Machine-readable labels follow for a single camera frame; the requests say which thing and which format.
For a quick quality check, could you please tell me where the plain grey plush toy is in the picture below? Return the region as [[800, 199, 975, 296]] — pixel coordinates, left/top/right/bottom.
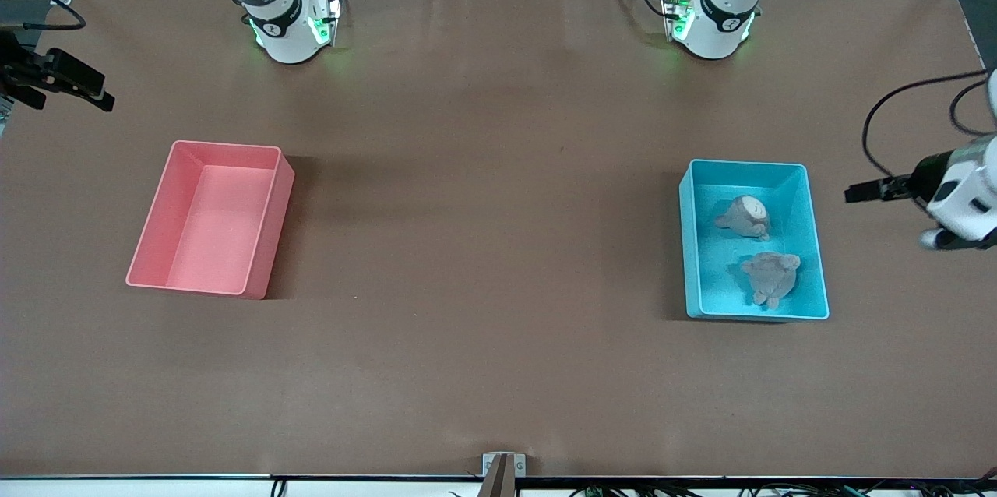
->
[[738, 252, 802, 310]]

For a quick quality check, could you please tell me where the grey plush toy white face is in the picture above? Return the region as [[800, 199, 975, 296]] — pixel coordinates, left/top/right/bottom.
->
[[715, 195, 773, 242]]

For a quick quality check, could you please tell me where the pink plastic box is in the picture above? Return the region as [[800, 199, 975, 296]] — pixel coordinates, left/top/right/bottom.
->
[[125, 140, 296, 301]]

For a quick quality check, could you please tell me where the blue plastic box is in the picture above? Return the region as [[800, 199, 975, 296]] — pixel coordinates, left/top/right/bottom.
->
[[678, 159, 830, 323]]

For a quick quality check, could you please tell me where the metal base connector plate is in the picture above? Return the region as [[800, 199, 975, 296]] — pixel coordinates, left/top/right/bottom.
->
[[306, 0, 344, 48], [661, 0, 696, 43]]

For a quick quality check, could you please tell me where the metal table edge bracket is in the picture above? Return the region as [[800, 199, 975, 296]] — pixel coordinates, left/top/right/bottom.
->
[[482, 453, 527, 477]]

